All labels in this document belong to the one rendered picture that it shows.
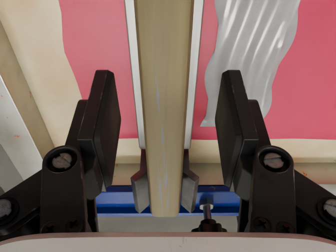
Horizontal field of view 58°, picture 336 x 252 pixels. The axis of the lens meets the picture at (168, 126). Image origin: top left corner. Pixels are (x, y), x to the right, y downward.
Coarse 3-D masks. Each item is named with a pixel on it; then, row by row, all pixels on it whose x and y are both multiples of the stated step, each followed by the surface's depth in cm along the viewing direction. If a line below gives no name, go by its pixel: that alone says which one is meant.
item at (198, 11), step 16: (128, 0) 21; (128, 16) 22; (128, 32) 23; (192, 32) 23; (192, 48) 24; (192, 64) 25; (192, 80) 26; (192, 96) 27; (192, 112) 29; (144, 144) 32
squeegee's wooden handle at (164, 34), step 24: (144, 0) 14; (168, 0) 14; (192, 0) 15; (144, 24) 15; (168, 24) 15; (144, 48) 16; (168, 48) 16; (144, 72) 18; (168, 72) 17; (144, 96) 19; (168, 96) 19; (144, 120) 21; (168, 120) 20; (168, 144) 22; (168, 168) 24; (168, 192) 27; (168, 216) 31
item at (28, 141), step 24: (0, 24) 26; (0, 48) 26; (0, 72) 26; (0, 96) 28; (24, 96) 31; (0, 120) 30; (24, 120) 31; (24, 144) 33; (48, 144) 37; (24, 168) 36; (120, 168) 41; (192, 168) 41; (216, 168) 41; (312, 168) 41
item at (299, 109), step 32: (64, 0) 25; (96, 0) 25; (320, 0) 25; (64, 32) 27; (96, 32) 27; (320, 32) 27; (96, 64) 30; (128, 64) 30; (288, 64) 30; (320, 64) 30; (128, 96) 33; (288, 96) 33; (320, 96) 33; (128, 128) 36; (192, 128) 37; (288, 128) 37; (320, 128) 37
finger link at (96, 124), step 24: (96, 72) 12; (96, 96) 11; (72, 120) 11; (96, 120) 10; (120, 120) 14; (72, 144) 11; (96, 144) 10; (96, 168) 10; (24, 192) 9; (96, 192) 11; (0, 216) 9; (24, 216) 9
